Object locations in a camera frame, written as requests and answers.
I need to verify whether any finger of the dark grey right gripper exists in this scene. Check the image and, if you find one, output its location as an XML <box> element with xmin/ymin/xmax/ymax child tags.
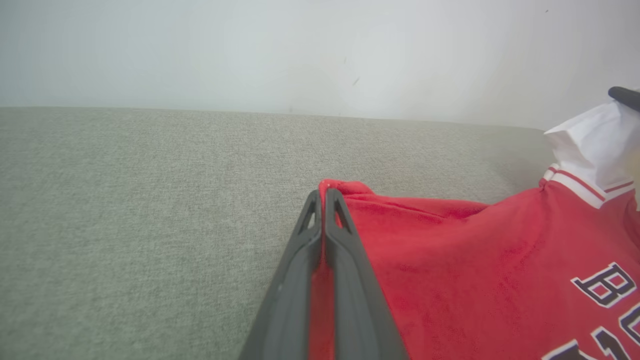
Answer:
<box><xmin>608</xmin><ymin>86</ymin><xmax>640</xmax><ymax>112</ymax></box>

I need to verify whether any red jersey with white trim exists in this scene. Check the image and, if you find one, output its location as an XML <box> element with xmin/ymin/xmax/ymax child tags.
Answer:
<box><xmin>307</xmin><ymin>97</ymin><xmax>640</xmax><ymax>360</ymax></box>

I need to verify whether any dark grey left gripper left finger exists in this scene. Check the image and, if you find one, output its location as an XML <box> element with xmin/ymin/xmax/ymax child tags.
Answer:
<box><xmin>239</xmin><ymin>190</ymin><xmax>323</xmax><ymax>360</ymax></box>

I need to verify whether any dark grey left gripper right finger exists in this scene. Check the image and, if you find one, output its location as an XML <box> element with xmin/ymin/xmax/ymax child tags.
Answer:
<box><xmin>325</xmin><ymin>188</ymin><xmax>410</xmax><ymax>360</ymax></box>

